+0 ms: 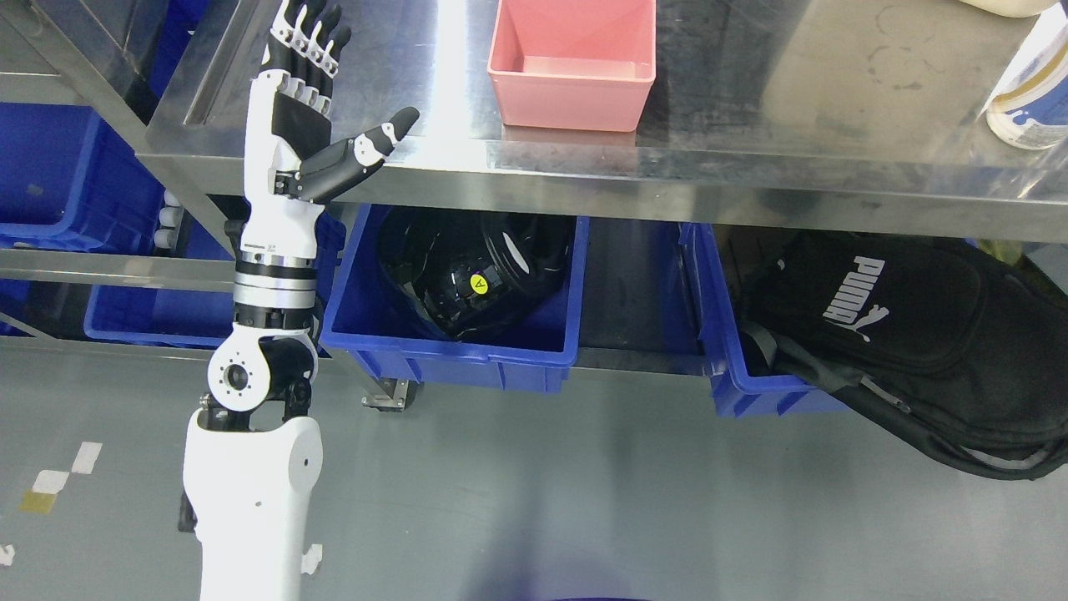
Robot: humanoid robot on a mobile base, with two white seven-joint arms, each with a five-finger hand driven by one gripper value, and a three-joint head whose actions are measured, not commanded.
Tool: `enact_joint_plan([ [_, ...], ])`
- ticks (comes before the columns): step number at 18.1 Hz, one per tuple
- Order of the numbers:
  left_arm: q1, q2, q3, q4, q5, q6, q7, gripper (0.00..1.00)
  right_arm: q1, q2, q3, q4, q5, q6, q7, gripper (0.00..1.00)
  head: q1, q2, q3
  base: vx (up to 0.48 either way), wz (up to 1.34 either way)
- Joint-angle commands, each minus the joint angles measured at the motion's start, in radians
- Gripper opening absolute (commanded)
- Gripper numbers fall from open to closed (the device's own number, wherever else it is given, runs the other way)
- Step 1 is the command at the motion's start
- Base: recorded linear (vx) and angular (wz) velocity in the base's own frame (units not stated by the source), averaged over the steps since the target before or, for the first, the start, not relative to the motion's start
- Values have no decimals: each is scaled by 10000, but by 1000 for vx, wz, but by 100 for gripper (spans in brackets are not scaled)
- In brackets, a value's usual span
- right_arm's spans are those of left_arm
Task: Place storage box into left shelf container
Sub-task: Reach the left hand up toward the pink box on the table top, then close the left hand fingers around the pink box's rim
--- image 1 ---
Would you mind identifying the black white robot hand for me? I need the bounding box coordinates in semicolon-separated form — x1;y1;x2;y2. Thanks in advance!
242;0;421;206

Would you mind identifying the pink storage box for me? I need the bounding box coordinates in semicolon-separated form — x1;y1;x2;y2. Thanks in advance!
487;1;657;133

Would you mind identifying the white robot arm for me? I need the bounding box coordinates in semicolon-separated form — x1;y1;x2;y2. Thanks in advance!
183;194;324;600

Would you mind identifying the blue bin with helmet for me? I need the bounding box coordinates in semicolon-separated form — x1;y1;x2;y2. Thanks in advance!
323;205;591;393

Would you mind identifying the blue bin lower left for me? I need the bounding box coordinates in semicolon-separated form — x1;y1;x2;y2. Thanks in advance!
83;213;346;350

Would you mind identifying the black helmet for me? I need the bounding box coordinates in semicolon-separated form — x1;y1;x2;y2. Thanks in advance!
376;208;577;341

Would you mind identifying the blue bin far left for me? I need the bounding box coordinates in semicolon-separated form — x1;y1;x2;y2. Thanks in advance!
1;102;164;255

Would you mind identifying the blue bin with bag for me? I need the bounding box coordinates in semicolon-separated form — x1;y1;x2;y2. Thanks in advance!
679;222;847;418

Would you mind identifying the stainless steel table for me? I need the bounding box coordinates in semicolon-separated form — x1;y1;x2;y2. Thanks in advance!
136;0;1068;243

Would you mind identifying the black Puma bag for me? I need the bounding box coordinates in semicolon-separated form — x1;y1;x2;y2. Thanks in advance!
739;230;1065;483

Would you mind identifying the white blue canister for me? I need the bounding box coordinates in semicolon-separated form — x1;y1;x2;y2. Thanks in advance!
985;1;1067;151

